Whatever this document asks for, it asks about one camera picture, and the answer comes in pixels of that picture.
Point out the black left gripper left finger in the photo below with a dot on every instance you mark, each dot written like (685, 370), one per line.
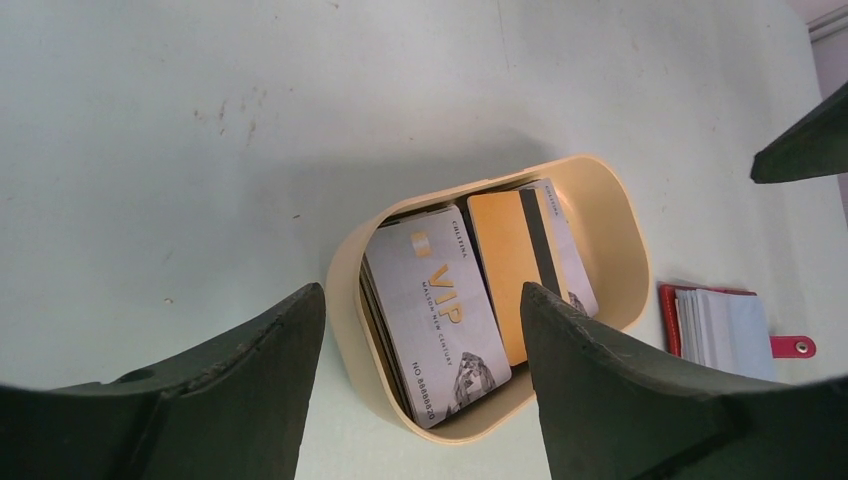
(232, 407)

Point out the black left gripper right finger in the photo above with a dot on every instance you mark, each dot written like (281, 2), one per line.
(613, 407)

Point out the silver card behind gold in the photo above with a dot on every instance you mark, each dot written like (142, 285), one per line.
(580, 291)

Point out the beige oval plastic tray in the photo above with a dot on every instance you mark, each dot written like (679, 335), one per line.
(608, 238)

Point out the silver VIP card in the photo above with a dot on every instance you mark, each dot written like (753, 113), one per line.
(437, 313)

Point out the gold card with stripe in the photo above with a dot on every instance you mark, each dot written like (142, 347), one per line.
(516, 244)

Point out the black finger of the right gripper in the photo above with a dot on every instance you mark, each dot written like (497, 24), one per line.
(815, 146)

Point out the red leather card holder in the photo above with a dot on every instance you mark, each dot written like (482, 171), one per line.
(726, 330)

